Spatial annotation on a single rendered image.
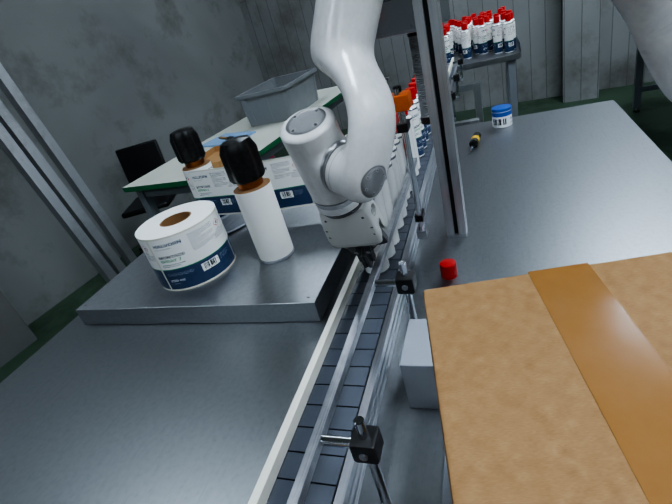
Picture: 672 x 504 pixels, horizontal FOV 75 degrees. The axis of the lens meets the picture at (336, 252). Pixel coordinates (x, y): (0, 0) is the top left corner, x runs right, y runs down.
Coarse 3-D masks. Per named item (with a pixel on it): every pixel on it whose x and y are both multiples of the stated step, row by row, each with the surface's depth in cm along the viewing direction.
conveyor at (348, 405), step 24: (432, 144) 150; (408, 216) 108; (360, 288) 87; (384, 288) 85; (384, 312) 78; (336, 336) 76; (360, 336) 74; (336, 360) 71; (360, 360) 69; (360, 384) 65; (312, 408) 63; (336, 408) 62; (336, 432) 59; (288, 456) 58; (336, 456) 56; (288, 480) 55; (312, 480) 54; (336, 480) 53
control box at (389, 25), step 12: (396, 0) 83; (408, 0) 81; (444, 0) 84; (384, 12) 86; (396, 12) 84; (408, 12) 82; (444, 12) 85; (384, 24) 88; (396, 24) 85; (408, 24) 83; (384, 36) 90
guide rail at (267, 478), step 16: (352, 272) 86; (352, 288) 84; (336, 304) 78; (336, 320) 75; (320, 352) 68; (320, 368) 68; (304, 384) 63; (304, 400) 62; (288, 416) 59; (288, 432) 57; (272, 448) 55; (272, 464) 53; (272, 480) 52; (256, 496) 50
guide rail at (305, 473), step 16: (416, 160) 118; (400, 192) 102; (400, 208) 96; (384, 256) 80; (368, 288) 71; (368, 304) 69; (352, 336) 62; (352, 352) 61; (336, 368) 58; (336, 384) 55; (336, 400) 54; (320, 416) 51; (320, 432) 49; (320, 448) 49; (304, 464) 46; (304, 480) 45; (304, 496) 44
